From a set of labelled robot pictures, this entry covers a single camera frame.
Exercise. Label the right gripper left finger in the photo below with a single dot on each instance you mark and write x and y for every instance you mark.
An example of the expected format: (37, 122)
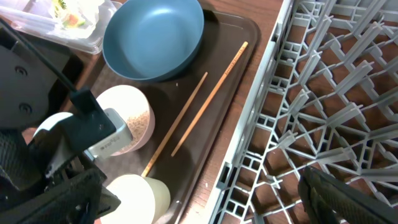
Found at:
(81, 199)

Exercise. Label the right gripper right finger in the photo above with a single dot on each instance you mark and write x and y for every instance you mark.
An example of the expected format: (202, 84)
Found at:
(325, 199)

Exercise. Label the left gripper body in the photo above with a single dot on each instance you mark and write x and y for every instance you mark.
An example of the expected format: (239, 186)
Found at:
(23, 165)

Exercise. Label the white cup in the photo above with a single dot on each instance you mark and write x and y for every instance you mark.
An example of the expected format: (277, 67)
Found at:
(143, 200)

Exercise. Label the pink bowl with rice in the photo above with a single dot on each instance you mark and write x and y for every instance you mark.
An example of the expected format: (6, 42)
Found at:
(133, 107)

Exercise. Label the yellow green snack wrapper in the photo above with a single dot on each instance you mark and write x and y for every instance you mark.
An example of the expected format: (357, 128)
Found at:
(67, 12)

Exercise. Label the light blue bowl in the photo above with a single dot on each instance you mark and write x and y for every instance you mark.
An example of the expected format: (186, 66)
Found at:
(51, 121)

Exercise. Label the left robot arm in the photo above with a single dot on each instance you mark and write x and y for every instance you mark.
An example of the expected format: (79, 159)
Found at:
(24, 102)

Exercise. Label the grey dishwasher rack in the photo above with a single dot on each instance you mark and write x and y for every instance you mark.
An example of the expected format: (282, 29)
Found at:
(324, 95)

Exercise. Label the clear plastic waste bin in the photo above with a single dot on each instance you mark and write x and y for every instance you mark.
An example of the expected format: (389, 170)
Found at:
(32, 17)

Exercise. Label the brown serving tray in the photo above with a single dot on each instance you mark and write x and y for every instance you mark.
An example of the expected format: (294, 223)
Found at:
(223, 35)

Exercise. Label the left wooden chopstick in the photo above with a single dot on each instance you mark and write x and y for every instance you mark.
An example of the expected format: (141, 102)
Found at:
(173, 127)

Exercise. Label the wooden chopstick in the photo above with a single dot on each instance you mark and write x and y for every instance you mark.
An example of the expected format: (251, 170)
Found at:
(173, 127)
(210, 97)

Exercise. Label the right wooden chopstick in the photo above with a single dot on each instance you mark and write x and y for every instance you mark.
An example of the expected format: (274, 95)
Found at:
(210, 97)

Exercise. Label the dark blue plate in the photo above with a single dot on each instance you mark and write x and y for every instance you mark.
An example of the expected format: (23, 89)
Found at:
(153, 40)

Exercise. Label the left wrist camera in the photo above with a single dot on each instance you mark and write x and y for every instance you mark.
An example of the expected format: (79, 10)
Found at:
(114, 142)

